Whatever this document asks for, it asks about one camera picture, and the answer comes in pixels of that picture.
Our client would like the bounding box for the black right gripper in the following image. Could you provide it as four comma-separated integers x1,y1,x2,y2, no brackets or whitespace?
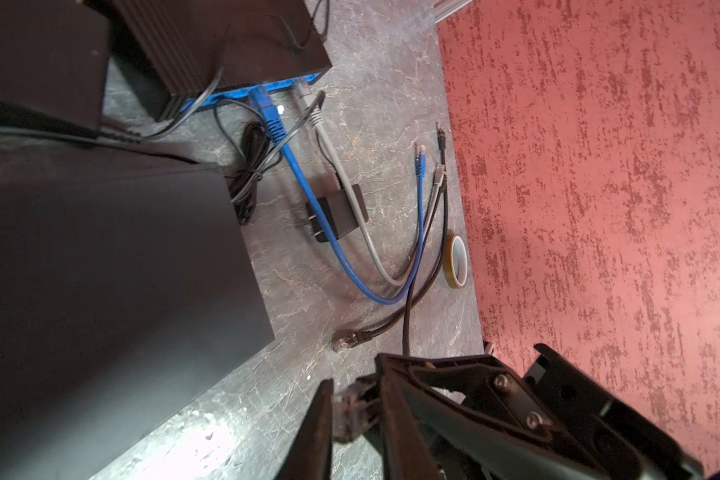
376,344,704,479

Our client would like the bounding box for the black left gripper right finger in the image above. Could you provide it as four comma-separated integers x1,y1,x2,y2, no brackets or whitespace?
377,374,442,479

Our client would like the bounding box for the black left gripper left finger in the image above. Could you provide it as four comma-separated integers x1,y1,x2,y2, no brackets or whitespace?
276,379,334,480

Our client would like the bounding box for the black ethernet cable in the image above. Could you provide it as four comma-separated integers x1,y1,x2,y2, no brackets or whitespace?
331,179,451,445
332,122,451,353

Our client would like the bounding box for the black network switch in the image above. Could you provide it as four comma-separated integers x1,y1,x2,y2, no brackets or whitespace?
0,166,274,479
91,1,332,122

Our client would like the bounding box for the black power adapter with cable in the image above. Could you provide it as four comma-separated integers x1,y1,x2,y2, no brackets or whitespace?
213,98,369,239

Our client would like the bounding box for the blue ethernet cable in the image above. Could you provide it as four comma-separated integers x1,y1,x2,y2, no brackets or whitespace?
247,85,428,306

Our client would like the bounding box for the grey ethernet cable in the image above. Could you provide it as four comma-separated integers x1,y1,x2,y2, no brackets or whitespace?
293,77,446,288

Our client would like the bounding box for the brown tape roll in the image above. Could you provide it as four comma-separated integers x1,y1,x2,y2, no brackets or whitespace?
443,233,469,289

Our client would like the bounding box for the aluminium right corner post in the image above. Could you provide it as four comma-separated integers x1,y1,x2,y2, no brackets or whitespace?
433,0,473,23

